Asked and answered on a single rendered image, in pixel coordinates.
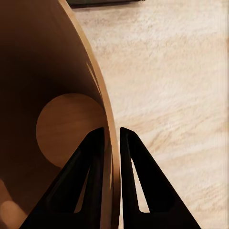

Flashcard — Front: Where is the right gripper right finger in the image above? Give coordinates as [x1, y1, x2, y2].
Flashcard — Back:
[120, 127, 201, 229]

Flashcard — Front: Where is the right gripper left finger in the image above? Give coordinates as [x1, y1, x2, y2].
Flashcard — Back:
[19, 127, 105, 229]

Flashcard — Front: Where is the trash can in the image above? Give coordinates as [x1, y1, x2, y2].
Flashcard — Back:
[0, 0, 121, 229]

